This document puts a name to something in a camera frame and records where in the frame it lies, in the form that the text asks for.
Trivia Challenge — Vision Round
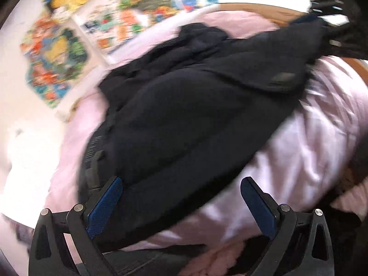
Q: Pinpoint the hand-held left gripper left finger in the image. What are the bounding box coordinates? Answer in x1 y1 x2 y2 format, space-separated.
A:
28 176 124 276

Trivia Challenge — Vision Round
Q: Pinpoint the group of colourful wall drawings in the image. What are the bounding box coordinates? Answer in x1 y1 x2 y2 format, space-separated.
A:
20 0 220 110

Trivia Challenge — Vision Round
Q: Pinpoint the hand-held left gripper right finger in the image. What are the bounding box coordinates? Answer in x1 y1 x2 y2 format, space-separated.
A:
240 177 335 276

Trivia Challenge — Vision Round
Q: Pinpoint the black puffer jacket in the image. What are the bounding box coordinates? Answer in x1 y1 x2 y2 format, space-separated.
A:
78 17 328 250

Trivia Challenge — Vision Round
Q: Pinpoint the pink bed blanket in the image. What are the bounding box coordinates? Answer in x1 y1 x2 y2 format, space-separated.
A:
46 10 368 276

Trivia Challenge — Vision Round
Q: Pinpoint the pink fuzzy cloth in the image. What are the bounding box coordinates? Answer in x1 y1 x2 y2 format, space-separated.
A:
178 236 259 276

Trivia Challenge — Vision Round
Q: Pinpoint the wooden bed frame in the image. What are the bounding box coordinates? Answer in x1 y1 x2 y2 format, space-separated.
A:
220 3 368 78

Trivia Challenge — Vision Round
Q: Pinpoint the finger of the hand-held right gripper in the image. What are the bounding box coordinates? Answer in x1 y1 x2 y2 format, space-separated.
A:
290 12 326 27

